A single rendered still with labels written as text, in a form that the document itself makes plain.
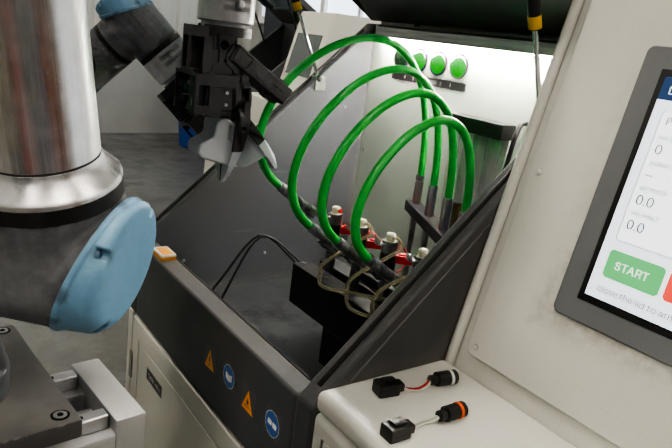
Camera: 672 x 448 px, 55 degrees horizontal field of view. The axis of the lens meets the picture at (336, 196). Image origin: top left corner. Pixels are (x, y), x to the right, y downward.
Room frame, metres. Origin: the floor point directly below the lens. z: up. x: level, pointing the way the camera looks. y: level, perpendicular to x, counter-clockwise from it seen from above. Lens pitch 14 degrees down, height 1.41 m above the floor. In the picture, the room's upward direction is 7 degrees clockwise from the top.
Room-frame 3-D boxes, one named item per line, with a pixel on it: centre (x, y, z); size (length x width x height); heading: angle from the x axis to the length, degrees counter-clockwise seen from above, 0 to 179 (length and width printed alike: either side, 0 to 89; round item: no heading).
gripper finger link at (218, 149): (0.86, 0.17, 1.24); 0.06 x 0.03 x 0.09; 127
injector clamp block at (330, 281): (1.06, -0.08, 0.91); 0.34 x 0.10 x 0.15; 37
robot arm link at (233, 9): (0.88, 0.17, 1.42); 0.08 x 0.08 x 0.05
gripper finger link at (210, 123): (0.89, 0.19, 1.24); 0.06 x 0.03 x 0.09; 127
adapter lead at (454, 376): (0.76, -0.13, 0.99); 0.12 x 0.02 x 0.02; 117
